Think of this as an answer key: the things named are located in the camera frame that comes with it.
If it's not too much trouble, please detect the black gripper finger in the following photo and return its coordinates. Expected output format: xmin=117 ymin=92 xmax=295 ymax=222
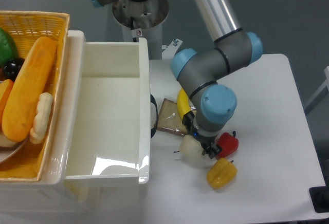
xmin=202 ymin=142 xmax=223 ymax=159
xmin=182 ymin=111 xmax=195 ymax=132

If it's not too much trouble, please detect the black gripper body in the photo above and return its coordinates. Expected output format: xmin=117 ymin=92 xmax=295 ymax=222
xmin=191 ymin=124 xmax=218 ymax=147

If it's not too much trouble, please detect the white pear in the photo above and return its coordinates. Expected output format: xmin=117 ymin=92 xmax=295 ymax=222
xmin=174 ymin=135 xmax=203 ymax=163

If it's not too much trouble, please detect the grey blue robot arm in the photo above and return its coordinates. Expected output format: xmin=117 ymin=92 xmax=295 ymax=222
xmin=91 ymin=0 xmax=263 ymax=158

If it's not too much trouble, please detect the yellow banana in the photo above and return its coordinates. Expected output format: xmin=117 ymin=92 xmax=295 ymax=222
xmin=176 ymin=88 xmax=196 ymax=119

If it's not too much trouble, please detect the brown bread slice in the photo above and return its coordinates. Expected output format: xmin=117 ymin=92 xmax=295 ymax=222
xmin=157 ymin=98 xmax=188 ymax=137

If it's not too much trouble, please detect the red bell pepper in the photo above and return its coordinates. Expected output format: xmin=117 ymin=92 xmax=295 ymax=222
xmin=216 ymin=131 xmax=239 ymax=159

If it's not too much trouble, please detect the yellow bell pepper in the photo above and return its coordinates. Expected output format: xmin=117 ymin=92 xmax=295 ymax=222
xmin=206 ymin=158 xmax=237 ymax=189

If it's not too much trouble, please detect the black white mug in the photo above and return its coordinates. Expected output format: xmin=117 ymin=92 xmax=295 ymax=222
xmin=150 ymin=94 xmax=159 ymax=138

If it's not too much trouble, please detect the white plastic bin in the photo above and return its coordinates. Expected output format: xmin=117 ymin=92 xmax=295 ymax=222
xmin=1 ymin=31 xmax=151 ymax=212

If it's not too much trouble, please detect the black device at edge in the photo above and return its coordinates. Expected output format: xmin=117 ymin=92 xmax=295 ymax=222
xmin=309 ymin=186 xmax=328 ymax=213

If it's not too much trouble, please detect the cream white squash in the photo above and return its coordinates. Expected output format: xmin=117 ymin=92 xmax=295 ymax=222
xmin=29 ymin=92 xmax=53 ymax=144

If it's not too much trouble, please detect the orange baguette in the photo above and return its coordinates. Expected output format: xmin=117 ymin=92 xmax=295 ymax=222
xmin=1 ymin=36 xmax=57 ymax=142

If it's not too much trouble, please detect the grey plate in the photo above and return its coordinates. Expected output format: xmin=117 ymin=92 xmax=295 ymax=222
xmin=1 ymin=136 xmax=28 ymax=163

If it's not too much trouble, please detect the black round fruit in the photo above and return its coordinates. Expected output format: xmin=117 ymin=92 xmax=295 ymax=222
xmin=3 ymin=58 xmax=25 ymax=82

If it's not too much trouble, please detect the yellow wicker basket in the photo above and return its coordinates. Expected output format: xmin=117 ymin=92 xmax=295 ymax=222
xmin=1 ymin=11 xmax=69 ymax=183

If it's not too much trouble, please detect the orange fruit piece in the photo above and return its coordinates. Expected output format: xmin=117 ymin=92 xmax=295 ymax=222
xmin=0 ymin=79 xmax=14 ymax=121

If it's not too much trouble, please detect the green vegetable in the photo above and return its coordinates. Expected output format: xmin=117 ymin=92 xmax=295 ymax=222
xmin=0 ymin=28 xmax=19 ymax=67

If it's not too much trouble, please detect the white metal bracket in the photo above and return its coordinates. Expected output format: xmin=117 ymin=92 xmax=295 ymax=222
xmin=161 ymin=38 xmax=183 ymax=60

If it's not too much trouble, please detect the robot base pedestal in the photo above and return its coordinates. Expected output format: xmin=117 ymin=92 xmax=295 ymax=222
xmin=112 ymin=0 xmax=169 ymax=60

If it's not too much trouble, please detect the white frame at right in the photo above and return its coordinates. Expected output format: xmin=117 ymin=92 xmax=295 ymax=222
xmin=304 ymin=66 xmax=328 ymax=116

